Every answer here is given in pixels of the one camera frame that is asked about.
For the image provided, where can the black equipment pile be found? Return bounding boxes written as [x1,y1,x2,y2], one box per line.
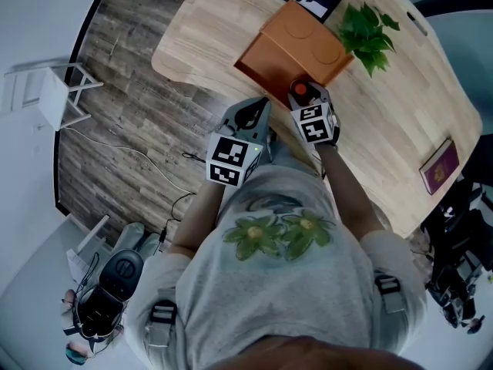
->
[421,183,493,335]

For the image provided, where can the white floor cable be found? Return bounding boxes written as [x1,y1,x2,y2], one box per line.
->
[62,126,200,194]

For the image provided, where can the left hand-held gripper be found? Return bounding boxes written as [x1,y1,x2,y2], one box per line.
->
[205,96,273,190]

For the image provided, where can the person's right forearm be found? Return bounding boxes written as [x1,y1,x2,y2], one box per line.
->
[316,142,387,243]

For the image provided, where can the grey flower print shirt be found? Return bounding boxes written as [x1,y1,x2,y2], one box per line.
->
[125,163,427,366]

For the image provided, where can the black office chair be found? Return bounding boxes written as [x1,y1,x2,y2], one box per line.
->
[461,132,493,187]

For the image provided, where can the green potted plant white pot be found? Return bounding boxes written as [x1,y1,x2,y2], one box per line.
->
[336,1,401,79]

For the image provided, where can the orange wooden drawer box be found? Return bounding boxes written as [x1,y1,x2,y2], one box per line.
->
[233,0,356,112]

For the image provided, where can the dark red book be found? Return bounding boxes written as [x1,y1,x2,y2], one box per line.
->
[418,137,461,197]

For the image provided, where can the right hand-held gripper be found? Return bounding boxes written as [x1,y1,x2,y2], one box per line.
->
[287,81,341,148]

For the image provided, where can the grey harness strap black buckle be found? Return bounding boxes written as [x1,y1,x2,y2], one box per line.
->
[147,300,179,348]
[373,273,407,316]

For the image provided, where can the grey trousers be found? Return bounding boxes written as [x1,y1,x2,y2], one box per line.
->
[265,130,325,177]

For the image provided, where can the person's left forearm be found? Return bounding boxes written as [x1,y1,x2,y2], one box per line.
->
[169,180,226,261]

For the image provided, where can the black headset device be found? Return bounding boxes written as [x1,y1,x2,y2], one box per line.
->
[70,248,146,343]

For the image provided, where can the black cable with adapter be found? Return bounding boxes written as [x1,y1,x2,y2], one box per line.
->
[153,191,198,254]

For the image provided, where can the white stool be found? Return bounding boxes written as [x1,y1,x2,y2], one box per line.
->
[3,61,106,133]

